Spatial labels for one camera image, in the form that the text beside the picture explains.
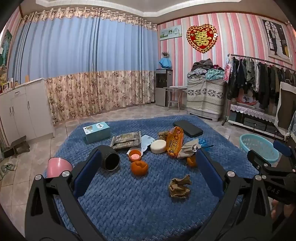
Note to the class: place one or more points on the small wooden stool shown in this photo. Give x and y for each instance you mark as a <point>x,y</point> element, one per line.
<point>19,146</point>

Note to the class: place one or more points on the small potted plant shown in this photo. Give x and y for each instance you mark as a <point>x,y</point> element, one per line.
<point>165,54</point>

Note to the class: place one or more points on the blue plastic wrap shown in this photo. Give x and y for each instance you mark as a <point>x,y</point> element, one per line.
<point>204,142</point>

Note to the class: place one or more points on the small brown wrapper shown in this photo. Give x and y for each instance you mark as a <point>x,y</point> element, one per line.
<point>163,134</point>

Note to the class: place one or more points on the white cabinet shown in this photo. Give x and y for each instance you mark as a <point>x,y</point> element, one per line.
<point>23,109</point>

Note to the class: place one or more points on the white face mask packet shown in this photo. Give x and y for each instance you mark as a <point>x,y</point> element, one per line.
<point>146,142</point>

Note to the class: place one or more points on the white round lid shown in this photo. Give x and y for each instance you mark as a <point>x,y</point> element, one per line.
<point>158,146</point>

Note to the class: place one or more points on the grey cloth on floor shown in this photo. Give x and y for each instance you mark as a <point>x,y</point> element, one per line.
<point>7,170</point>

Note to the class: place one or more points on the large orange peel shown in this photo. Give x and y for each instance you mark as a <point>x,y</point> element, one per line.
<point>138,168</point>

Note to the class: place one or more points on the black phone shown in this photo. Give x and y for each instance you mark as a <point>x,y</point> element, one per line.
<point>187,128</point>

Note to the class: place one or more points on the patterned cloth covered cabinet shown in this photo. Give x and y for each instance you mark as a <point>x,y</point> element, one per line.
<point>205,97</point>

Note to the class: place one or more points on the blue knitted blanket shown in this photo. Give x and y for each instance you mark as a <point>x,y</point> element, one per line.
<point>134,204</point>

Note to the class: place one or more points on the wall poster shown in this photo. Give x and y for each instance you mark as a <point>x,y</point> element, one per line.
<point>276,39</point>

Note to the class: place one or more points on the red heart wall decoration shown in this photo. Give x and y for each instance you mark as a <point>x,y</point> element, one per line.
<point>202,38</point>

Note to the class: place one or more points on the orange snack packet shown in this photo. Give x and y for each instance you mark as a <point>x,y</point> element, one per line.
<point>175,141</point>

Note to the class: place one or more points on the beige paper packet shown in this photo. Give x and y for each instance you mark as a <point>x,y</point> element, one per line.
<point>187,150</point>

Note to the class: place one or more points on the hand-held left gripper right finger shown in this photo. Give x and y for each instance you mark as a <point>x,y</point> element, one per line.
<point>208,172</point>

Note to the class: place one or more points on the small orange peel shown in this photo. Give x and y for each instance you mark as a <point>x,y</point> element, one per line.
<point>191,162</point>

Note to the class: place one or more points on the black cylindrical cup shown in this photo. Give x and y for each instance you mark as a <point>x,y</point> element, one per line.
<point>110,160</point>

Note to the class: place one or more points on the low stand with lace cloth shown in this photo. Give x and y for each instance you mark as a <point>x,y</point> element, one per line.
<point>252,113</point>

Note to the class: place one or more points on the photo frame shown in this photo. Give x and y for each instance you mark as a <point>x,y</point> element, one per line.
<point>7,86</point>

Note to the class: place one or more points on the red printed tray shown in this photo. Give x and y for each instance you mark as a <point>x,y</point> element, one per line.
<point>246,99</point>

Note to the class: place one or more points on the beige printed food bag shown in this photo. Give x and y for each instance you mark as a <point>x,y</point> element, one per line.
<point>126,140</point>

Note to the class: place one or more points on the crumpled brown paper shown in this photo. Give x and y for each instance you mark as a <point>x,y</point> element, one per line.
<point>179,187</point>

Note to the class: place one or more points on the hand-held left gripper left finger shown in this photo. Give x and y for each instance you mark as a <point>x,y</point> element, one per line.
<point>86,172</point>

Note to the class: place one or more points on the pink plastic bowl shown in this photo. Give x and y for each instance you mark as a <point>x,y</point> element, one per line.
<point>56,165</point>

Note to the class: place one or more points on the small orange plastic cup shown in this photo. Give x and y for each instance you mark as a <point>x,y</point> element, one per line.
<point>134,155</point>

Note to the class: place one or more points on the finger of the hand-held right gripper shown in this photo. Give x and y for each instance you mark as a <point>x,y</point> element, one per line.
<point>282,148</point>
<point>257,160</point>

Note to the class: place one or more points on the metal clothes rack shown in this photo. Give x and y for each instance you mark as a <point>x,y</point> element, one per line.
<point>254,58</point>

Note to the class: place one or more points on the pink hanging bag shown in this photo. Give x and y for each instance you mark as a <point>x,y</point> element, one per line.
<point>227,69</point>

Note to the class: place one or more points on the light blue plastic basket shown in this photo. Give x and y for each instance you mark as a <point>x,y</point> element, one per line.
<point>259,146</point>

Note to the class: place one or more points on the person's right hand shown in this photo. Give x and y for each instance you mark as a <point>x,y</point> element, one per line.
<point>283,213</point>

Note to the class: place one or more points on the small round side table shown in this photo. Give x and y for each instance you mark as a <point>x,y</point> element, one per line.
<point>174,88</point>

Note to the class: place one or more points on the landscape wall picture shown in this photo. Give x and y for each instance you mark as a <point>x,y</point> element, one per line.
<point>170,32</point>

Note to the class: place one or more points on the grey water dispenser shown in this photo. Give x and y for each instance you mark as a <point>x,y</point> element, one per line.
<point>163,88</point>

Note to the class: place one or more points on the teal printed cardboard box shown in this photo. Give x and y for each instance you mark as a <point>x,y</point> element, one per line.
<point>97,132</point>

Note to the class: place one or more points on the brown board with white frame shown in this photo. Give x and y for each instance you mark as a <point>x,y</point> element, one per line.
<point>288,106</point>

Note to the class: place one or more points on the blue and floral curtain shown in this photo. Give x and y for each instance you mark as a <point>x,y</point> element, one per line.
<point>81,58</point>

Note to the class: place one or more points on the pile of folded clothes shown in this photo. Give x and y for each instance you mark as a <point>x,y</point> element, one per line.
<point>203,67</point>

